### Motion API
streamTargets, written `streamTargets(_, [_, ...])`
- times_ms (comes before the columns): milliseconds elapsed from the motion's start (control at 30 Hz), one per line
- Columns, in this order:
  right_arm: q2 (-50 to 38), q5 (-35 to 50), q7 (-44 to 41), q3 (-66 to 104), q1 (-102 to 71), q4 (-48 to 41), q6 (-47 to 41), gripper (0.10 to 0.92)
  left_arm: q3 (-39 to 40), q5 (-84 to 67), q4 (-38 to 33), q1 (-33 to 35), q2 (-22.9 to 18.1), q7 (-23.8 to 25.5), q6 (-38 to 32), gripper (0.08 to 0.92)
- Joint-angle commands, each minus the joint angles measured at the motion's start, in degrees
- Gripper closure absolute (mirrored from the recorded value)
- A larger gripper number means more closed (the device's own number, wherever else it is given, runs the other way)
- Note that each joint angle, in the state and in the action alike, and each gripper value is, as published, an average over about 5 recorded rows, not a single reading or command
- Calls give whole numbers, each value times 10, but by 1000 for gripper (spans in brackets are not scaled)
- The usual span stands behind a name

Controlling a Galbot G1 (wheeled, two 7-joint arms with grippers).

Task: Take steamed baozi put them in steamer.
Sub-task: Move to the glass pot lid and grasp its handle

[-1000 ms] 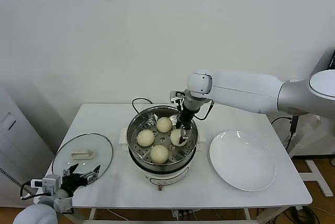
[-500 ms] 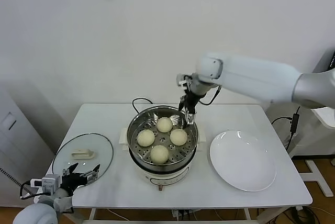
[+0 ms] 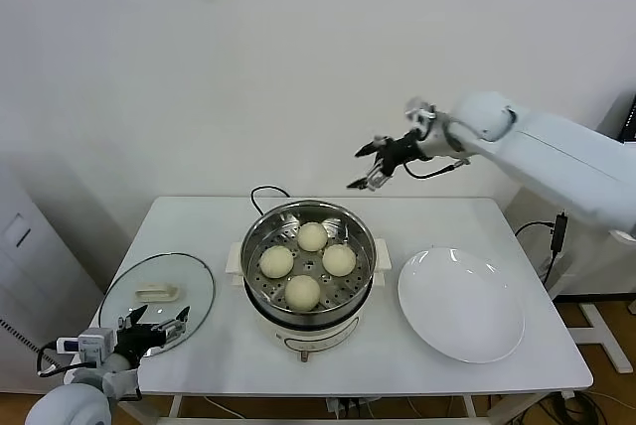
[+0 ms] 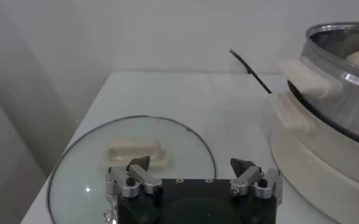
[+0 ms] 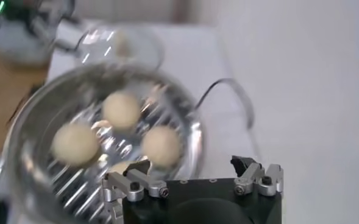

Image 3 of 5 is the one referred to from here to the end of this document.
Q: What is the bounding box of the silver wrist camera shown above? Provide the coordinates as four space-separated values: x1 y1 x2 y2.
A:
402 95 438 129
55 328 114 364

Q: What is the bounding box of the dark laptop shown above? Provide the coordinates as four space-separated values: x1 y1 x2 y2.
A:
615 91 636 143

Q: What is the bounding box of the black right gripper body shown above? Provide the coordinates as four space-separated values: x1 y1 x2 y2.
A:
381 129 429 174

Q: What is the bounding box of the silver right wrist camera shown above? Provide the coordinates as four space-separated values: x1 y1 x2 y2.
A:
402 95 438 129

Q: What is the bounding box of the grey cabinet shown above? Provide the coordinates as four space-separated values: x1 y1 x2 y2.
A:
0 156 108 394

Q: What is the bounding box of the white round plate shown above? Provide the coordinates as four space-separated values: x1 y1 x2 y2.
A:
396 247 527 365

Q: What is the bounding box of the white steamed baozi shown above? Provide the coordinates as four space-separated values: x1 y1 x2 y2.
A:
321 243 358 278
258 245 295 280
283 274 321 312
296 221 329 252

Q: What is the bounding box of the perforated steel steamer basket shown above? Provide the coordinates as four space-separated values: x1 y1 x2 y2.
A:
239 200 378 317

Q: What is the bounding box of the black cooker power cord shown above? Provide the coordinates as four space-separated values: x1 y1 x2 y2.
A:
249 185 292 217

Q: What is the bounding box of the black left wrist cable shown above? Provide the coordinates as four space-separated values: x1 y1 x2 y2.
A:
35 341 76 379

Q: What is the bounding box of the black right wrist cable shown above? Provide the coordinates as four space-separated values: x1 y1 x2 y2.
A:
404 156 472 181

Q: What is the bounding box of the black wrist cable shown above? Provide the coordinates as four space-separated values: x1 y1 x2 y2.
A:
404 156 472 181
35 341 76 379

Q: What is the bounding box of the white table frame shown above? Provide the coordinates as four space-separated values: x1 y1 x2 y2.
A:
111 391 548 425

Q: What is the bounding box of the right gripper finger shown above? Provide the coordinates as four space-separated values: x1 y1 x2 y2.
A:
346 165 395 193
354 134 394 158

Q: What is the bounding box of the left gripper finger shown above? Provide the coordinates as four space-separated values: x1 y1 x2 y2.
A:
155 306 192 342
117 304 149 331

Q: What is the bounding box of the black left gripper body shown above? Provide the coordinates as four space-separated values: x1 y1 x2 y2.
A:
112 324 166 366

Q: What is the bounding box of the round glass lid cream handle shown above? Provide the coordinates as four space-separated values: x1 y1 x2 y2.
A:
97 252 217 359

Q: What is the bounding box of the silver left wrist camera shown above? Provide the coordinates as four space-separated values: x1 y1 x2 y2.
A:
55 328 114 364

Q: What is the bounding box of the cream electric cooker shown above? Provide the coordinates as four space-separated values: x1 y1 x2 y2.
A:
226 238 392 364

